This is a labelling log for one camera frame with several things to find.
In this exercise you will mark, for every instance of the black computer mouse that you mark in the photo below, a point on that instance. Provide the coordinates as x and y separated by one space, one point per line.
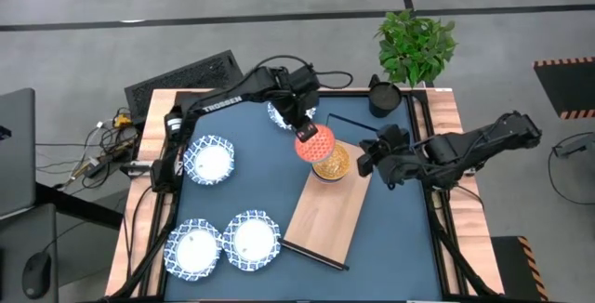
37 272

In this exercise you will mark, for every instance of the grey laptop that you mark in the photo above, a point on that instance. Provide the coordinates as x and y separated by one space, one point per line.
16 154

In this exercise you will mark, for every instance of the black hazard-striped floor mat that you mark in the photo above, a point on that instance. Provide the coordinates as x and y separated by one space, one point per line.
569 87
513 270

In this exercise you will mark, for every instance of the blue table mat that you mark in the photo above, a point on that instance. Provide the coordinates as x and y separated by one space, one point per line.
395 256

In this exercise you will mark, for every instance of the blue-striped-inside red-outside ceramic bowl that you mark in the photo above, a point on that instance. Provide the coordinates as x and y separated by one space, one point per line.
318 178

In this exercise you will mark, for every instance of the orange-inside blue-outside ceramic bowl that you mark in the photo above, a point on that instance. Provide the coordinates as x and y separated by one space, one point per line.
337 168

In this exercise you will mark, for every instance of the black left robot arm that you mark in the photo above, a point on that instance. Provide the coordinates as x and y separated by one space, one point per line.
223 104

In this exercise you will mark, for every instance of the black desk leg bar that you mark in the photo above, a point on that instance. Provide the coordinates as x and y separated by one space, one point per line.
79 207

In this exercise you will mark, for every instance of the black perforated panel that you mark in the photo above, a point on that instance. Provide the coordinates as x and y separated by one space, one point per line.
186 82

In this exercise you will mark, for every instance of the grey side desk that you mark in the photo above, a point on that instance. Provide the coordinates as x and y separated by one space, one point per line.
14 238

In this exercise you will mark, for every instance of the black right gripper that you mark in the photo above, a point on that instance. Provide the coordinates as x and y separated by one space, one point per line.
395 159

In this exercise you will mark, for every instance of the green leafy plant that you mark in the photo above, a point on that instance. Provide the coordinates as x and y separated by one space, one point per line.
416 47

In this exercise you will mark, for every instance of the yellow connector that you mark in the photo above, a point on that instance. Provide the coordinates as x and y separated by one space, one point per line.
123 121

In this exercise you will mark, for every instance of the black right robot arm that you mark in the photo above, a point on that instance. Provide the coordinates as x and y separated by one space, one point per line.
488 145

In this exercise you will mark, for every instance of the black metal table frame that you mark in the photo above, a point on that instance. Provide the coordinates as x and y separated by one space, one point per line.
353 93

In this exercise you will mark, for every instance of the wooden shelf with black frame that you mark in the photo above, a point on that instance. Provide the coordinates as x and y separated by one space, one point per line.
325 219

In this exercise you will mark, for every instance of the red-orange dotted ceramic bowl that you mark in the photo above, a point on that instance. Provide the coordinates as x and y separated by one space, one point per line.
321 147

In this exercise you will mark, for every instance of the black cup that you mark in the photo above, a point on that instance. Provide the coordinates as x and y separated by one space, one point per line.
385 98

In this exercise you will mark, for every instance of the blue white paper bowl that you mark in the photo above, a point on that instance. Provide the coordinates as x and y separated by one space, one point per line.
252 240
275 116
209 161
194 250

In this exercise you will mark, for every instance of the black power strip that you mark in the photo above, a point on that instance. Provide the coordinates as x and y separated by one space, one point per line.
107 163

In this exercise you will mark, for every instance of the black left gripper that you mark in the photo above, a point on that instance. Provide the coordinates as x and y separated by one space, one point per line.
300 94

